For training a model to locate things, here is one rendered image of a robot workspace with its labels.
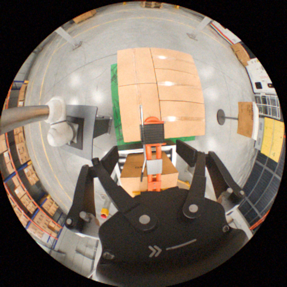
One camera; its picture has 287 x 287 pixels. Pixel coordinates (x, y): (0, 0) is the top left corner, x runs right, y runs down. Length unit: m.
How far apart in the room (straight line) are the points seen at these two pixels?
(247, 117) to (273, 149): 5.72
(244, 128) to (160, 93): 1.57
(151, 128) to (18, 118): 0.62
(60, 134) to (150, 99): 0.83
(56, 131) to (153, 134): 0.63
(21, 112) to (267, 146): 7.91
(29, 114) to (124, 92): 0.81
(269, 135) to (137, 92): 7.35
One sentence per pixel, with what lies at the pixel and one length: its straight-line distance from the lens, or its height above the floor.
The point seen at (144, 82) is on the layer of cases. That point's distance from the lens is 0.93.
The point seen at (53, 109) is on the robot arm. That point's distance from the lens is 0.66.
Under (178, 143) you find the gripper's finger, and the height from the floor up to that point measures 1.22.
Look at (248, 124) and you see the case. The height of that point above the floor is 0.87.
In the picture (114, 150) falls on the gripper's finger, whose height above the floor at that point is 1.23.
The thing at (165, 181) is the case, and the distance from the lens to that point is 0.61.
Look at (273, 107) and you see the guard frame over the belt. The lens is 7.39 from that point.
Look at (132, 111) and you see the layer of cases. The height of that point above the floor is 0.54.
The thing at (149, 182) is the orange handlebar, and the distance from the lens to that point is 0.39.
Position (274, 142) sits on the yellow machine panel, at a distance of 7.33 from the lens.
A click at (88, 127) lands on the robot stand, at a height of 0.75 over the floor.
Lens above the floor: 1.38
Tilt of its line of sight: 73 degrees down
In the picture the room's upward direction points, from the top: 175 degrees clockwise
